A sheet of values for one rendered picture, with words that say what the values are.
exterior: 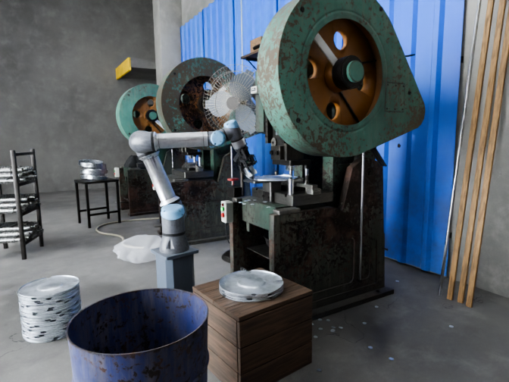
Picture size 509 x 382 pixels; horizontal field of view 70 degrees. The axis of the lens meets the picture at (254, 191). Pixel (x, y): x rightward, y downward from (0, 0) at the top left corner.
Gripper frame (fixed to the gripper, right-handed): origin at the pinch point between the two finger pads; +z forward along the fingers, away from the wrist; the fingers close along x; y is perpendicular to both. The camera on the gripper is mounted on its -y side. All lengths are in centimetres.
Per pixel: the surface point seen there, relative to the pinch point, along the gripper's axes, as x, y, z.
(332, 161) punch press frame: 43.4, 21.5, 10.5
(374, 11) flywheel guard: 75, 49, -58
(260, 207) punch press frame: -4.2, 3.5, 17.1
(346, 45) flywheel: 58, 42, -49
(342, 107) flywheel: 43, 42, -22
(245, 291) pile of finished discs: -51, 53, 22
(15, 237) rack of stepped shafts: -136, -197, 3
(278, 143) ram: 25.4, 0.6, -9.6
